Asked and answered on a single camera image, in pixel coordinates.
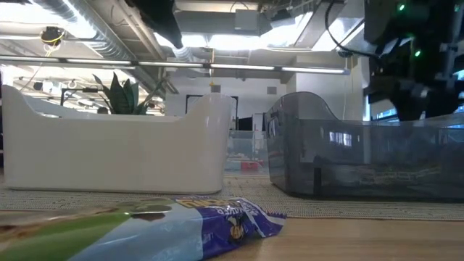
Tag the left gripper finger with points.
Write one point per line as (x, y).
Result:
(159, 20)

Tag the purple and green granola bar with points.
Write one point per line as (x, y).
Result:
(163, 232)

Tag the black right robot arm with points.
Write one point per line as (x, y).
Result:
(427, 32)

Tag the long linear ceiling light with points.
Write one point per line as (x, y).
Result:
(170, 64)

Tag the dark grey plastic bin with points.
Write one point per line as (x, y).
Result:
(380, 159)

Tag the green artificial plant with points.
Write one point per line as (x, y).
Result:
(123, 98)

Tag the black and yellow hanging device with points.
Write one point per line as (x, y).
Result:
(51, 35)

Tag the white plastic bin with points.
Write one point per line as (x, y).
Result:
(116, 152)

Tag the clear plastic container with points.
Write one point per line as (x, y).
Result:
(246, 148)

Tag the grey woven placemat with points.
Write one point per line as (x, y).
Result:
(253, 197)

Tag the silver ventilation duct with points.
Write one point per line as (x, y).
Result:
(108, 40)

